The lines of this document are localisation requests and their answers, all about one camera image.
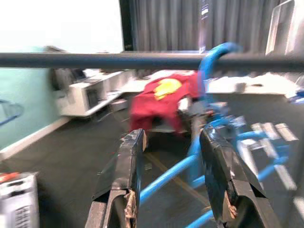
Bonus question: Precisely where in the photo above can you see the red garment yellow emblem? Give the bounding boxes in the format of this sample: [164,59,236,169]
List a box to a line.
[129,72,203,138]

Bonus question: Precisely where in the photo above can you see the white shelf unit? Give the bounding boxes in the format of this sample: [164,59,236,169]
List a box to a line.
[52,68,134,117]

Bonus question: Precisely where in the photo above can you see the grey curtain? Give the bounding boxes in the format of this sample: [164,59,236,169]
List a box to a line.
[131,0,274,52]

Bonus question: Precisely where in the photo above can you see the blue plastic hanger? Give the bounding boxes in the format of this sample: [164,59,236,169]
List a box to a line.
[0,99,25,126]
[139,42,299,228]

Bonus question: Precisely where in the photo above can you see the black metal clothes rack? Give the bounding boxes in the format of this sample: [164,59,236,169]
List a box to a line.
[0,52,304,71]

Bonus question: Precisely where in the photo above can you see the grey box red label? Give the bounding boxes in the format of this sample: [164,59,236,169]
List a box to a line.
[0,171,40,228]

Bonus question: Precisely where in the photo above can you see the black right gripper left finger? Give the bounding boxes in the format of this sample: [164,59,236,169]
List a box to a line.
[85,128,147,228]

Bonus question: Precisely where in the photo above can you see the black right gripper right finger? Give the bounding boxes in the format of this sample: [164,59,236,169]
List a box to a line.
[200,125,282,228]

